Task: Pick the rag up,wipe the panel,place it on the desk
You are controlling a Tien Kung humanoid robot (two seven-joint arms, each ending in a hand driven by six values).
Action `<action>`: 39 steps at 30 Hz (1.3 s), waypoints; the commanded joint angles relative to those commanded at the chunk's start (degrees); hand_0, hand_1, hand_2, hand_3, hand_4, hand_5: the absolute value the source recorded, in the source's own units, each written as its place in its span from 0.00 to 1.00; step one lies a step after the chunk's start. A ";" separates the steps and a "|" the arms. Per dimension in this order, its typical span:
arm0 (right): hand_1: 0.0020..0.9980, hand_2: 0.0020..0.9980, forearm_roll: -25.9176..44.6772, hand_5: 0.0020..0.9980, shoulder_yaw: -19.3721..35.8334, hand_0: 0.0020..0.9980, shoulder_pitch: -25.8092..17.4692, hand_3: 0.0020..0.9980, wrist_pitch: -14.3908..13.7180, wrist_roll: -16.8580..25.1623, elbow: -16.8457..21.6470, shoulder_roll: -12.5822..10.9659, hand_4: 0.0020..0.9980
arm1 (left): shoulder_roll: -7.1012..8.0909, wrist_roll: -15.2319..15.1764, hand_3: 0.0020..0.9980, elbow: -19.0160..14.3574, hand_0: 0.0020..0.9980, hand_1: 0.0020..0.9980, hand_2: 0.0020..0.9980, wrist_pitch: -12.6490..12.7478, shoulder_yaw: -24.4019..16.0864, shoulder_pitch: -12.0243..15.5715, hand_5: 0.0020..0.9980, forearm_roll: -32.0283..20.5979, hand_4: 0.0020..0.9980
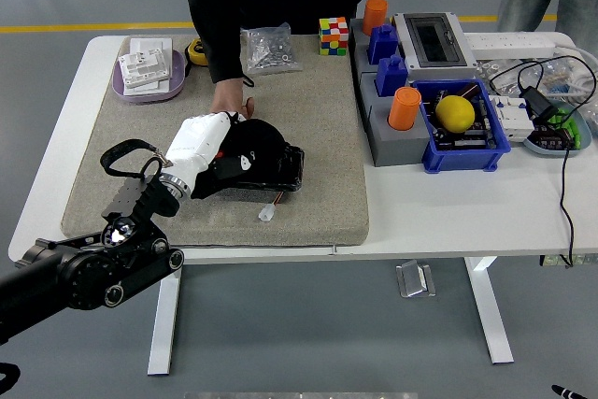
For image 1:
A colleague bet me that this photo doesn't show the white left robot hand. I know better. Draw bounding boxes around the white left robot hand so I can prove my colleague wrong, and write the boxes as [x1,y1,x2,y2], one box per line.
[162,110,259,198]

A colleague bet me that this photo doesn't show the purple tray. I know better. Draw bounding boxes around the purple tray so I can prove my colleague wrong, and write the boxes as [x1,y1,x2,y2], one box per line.
[111,48,187,105]

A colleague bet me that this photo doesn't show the white switch plate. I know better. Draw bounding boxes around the white switch plate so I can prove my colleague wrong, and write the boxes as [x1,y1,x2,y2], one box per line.
[125,37,173,94]

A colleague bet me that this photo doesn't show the clear bag of screws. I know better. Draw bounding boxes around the clear bag of screws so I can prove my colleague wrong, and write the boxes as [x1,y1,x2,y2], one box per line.
[239,22,304,76]

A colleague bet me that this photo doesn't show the white table leg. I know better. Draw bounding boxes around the white table leg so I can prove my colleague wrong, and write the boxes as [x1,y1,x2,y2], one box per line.
[147,264,182,377]
[463,256,515,365]

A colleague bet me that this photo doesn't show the orange cylinder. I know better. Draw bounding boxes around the orange cylinder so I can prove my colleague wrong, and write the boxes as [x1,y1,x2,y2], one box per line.
[387,86,422,132]
[363,0,390,37]

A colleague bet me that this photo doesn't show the black components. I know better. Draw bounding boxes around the black components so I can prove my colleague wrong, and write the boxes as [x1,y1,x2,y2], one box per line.
[532,122,577,152]

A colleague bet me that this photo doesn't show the light blue dish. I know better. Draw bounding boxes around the light blue dish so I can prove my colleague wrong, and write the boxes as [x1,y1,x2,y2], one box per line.
[521,99,593,158]

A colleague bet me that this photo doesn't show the black adapter with cord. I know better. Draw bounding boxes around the black adapter with cord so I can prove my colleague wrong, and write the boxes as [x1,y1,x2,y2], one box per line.
[488,55,598,269]

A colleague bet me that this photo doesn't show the grey block holder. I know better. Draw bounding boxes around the grey block holder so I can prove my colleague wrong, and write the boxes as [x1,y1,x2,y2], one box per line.
[349,18,434,168]

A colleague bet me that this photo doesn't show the green plastic part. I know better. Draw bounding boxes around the green plastic part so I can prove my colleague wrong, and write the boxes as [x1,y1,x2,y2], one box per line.
[546,107,583,148]

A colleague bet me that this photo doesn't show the white socket module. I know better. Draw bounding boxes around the white socket module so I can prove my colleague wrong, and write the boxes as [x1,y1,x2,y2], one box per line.
[118,47,172,90]

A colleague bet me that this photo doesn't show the white circuit breaker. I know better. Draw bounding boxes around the white circuit breaker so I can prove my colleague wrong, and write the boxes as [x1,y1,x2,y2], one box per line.
[489,93,535,144]

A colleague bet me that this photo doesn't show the white connector with orange wires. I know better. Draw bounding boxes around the white connector with orange wires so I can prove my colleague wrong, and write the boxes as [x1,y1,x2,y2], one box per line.
[257,192,284,223]

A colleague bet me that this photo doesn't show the blue plastic bin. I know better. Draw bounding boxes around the blue plastic bin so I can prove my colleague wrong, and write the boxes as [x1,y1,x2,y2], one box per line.
[410,78,512,174]

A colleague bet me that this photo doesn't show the multicolour puzzle cube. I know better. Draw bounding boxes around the multicolour puzzle cube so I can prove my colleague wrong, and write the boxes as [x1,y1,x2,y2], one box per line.
[319,16,350,57]

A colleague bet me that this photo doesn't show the black panel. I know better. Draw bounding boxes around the black panel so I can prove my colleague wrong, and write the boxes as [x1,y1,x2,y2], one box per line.
[200,140,306,192]

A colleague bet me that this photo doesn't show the grey electrical enclosure box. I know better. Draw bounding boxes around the grey electrical enclosure box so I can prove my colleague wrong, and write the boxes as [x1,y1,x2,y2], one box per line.
[391,11,478,81]

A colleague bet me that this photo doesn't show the circuit board parts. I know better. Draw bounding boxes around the circuit board parts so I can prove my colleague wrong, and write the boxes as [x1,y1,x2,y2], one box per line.
[429,88,499,152]

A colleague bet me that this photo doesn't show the yellow tape measure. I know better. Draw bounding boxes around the yellow tape measure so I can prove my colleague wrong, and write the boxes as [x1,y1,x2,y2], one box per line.
[185,38,209,67]

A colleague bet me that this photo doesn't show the black rag with red tag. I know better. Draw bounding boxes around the black rag with red tag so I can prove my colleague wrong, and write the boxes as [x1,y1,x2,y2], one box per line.
[190,118,292,201]

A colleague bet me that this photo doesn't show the black-white right robot hand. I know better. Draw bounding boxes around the black-white right robot hand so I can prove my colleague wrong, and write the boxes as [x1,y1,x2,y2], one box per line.
[550,384,585,399]

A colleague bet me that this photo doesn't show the white power strip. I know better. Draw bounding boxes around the white power strip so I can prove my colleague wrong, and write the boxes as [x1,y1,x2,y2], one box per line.
[462,32,557,58]

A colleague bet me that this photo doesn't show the grey-brown mat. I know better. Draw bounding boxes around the grey-brown mat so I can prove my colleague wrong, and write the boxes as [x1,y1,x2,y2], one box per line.
[61,34,370,249]

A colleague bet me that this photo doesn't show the blue block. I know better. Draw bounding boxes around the blue block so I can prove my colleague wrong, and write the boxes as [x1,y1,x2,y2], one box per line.
[366,23,399,66]
[375,53,409,97]

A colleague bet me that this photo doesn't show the person's right hand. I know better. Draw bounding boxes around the person's right hand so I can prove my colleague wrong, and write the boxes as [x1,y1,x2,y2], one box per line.
[208,78,256,122]

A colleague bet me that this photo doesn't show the yellow ball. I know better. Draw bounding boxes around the yellow ball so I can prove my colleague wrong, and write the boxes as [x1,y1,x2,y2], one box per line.
[434,94,477,134]

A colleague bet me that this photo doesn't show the white cable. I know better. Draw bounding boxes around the white cable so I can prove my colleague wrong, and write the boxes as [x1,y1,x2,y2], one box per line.
[553,43,598,92]

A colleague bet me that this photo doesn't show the clear bag of parts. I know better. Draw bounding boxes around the clear bag of parts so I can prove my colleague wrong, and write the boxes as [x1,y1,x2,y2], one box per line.
[476,58,580,96]

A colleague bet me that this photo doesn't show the silver floor plate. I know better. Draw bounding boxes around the silver floor plate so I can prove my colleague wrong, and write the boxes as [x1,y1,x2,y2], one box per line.
[395,260,437,299]

